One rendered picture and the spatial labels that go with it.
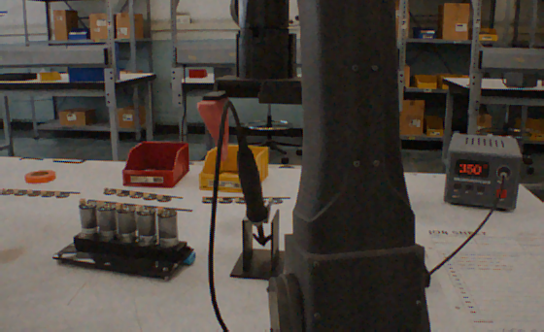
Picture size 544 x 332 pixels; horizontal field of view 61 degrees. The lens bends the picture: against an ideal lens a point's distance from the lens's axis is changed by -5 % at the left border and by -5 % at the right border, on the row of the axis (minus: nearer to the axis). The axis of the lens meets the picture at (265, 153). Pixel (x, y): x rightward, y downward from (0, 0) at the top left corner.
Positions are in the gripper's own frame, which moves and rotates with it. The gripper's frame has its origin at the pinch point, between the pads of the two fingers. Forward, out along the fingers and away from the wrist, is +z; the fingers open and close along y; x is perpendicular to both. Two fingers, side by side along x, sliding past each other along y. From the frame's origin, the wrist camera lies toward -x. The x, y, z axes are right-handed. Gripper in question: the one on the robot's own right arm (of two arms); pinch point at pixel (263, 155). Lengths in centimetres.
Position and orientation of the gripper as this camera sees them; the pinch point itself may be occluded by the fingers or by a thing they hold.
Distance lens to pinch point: 57.0
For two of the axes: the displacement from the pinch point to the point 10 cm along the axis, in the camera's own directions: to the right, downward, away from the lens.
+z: 0.0, 9.7, 2.3
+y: -9.8, -0.4, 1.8
